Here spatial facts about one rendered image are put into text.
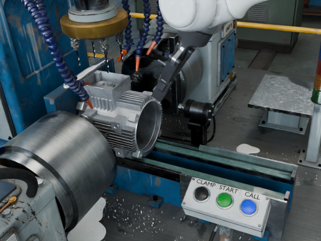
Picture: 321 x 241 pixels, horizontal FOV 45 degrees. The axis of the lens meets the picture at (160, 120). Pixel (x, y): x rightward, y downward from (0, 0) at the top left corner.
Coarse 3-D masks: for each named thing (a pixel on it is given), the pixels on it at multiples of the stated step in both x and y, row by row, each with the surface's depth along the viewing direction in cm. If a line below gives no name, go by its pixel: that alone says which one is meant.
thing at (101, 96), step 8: (104, 72) 118; (88, 80) 116; (96, 80) 119; (104, 80) 120; (112, 80) 118; (120, 80) 117; (128, 80) 115; (88, 88) 111; (96, 88) 110; (104, 88) 108; (112, 88) 108; (120, 88) 111; (128, 88) 115; (96, 96) 111; (104, 96) 110; (112, 96) 108; (120, 96) 112; (96, 104) 112; (104, 104) 111; (112, 104) 110
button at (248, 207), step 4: (248, 200) 77; (244, 204) 77; (248, 204) 77; (252, 204) 77; (244, 208) 77; (248, 208) 76; (252, 208) 76; (256, 208) 76; (244, 212) 76; (248, 212) 76; (252, 212) 76
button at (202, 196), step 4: (200, 188) 81; (204, 188) 81; (196, 192) 81; (200, 192) 81; (204, 192) 81; (208, 192) 81; (196, 196) 81; (200, 196) 80; (204, 196) 80; (200, 200) 80
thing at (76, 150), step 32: (32, 128) 90; (64, 128) 89; (96, 128) 94; (0, 160) 83; (32, 160) 81; (64, 160) 83; (96, 160) 90; (64, 192) 82; (96, 192) 90; (64, 224) 84
